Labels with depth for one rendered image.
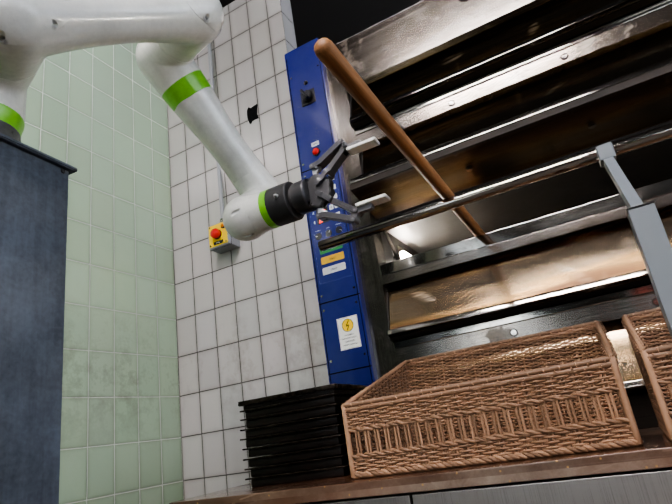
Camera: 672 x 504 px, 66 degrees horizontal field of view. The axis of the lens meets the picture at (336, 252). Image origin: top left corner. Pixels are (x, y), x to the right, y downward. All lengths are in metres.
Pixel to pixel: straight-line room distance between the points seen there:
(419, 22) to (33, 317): 1.61
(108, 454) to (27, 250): 1.08
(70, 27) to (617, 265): 1.36
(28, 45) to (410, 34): 1.37
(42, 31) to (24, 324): 0.47
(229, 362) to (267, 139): 0.88
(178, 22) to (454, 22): 1.09
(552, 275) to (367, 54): 1.06
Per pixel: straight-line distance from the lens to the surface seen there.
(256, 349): 1.94
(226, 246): 2.04
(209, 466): 2.06
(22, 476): 0.91
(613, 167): 1.21
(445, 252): 1.66
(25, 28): 1.02
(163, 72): 1.36
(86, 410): 1.89
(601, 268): 1.57
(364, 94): 0.88
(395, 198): 1.74
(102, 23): 1.11
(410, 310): 1.66
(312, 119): 2.03
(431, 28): 2.04
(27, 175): 1.02
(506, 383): 1.07
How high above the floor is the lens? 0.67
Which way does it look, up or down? 19 degrees up
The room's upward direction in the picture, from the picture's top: 9 degrees counter-clockwise
